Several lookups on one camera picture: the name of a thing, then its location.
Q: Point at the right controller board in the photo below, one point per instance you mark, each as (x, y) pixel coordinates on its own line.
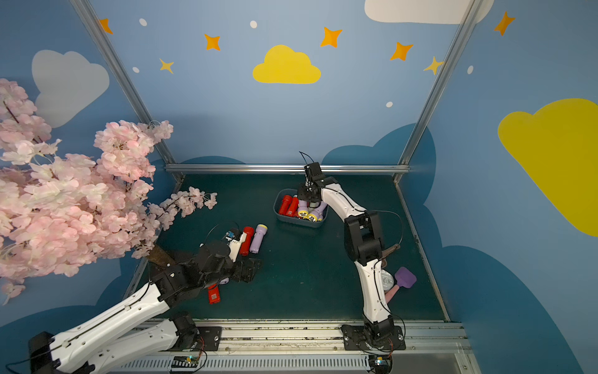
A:
(380, 364)

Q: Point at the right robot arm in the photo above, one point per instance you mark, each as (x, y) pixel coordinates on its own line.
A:
(363, 241)

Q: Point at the left controller board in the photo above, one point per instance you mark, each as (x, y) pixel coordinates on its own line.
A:
(184, 363)

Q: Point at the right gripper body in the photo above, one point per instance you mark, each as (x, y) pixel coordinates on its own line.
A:
(307, 193)

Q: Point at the red white-headed flashlight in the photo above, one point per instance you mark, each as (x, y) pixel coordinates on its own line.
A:
(214, 295)
(292, 209)

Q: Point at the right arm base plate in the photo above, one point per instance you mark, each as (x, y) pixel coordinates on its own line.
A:
(370, 338)

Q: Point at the purple pink-handled spatula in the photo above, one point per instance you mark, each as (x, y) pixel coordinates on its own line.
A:
(404, 279)

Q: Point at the blue plastic storage box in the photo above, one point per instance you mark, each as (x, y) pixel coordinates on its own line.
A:
(295, 220)

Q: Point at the pink cherry blossom tree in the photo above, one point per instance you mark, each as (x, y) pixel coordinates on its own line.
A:
(61, 212)

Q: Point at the controller board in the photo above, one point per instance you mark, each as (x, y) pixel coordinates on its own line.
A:
(184, 363)
(380, 364)

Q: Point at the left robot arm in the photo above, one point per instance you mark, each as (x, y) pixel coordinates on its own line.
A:
(111, 339)

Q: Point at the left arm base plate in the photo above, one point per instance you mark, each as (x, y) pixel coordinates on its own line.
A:
(203, 338)

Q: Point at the red flashlight cluster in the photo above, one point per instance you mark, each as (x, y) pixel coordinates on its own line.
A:
(285, 204)

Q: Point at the aluminium rail base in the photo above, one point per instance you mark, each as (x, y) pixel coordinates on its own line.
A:
(316, 346)

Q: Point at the silver tin can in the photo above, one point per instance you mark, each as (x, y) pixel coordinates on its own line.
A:
(388, 281)

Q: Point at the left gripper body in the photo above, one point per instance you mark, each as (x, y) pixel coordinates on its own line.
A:
(243, 269)

